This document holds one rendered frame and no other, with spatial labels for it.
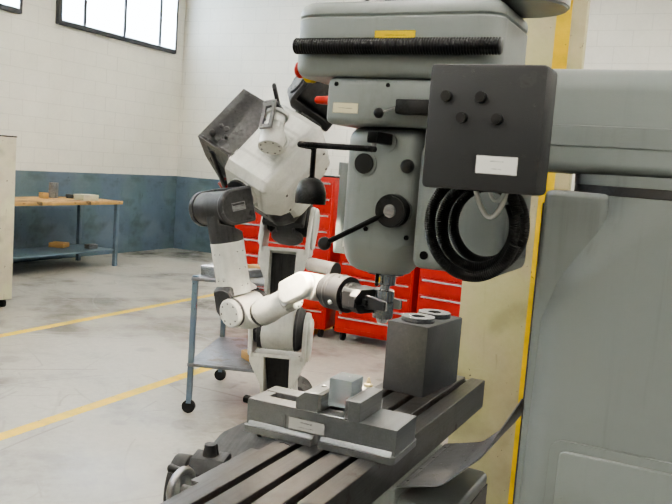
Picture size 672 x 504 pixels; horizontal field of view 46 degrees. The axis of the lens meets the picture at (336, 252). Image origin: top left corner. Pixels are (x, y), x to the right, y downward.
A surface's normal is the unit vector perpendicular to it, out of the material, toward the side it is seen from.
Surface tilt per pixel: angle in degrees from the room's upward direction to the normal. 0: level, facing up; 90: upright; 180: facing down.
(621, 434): 88
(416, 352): 90
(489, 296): 90
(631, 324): 90
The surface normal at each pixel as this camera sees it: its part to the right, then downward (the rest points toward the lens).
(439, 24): -0.44, 0.07
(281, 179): 0.51, 0.06
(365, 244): -0.44, 0.37
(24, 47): 0.89, 0.11
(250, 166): -0.07, -0.44
